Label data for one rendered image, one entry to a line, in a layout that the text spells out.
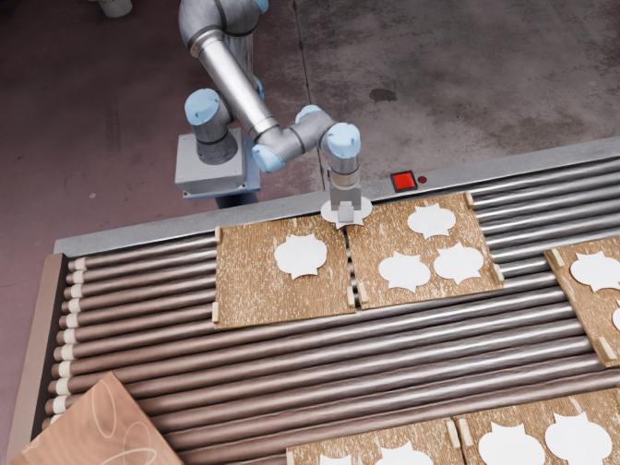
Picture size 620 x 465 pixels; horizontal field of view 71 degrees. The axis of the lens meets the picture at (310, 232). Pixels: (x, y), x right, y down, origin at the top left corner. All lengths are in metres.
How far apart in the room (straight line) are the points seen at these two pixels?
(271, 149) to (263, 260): 0.44
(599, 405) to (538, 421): 0.15
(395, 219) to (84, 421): 1.01
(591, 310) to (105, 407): 1.28
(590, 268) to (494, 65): 2.37
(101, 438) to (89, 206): 2.07
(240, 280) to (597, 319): 1.00
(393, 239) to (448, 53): 2.46
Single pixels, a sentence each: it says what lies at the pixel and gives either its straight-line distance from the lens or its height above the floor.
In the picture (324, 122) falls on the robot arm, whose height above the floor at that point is 1.36.
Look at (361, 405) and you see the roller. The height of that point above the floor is 0.92.
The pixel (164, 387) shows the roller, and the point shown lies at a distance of 1.32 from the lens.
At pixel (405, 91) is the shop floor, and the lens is 3.29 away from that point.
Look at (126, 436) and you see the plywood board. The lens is 1.20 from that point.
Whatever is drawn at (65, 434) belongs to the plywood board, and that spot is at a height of 1.04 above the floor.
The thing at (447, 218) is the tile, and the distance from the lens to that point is 1.43.
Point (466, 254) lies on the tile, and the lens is 1.38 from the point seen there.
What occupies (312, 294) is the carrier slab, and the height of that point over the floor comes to 0.94.
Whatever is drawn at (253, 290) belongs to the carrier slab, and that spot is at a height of 0.94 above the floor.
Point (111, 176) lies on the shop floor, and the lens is 3.19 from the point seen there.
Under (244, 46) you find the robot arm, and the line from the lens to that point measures 1.33.
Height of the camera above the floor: 2.11
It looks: 57 degrees down
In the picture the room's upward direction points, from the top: 10 degrees counter-clockwise
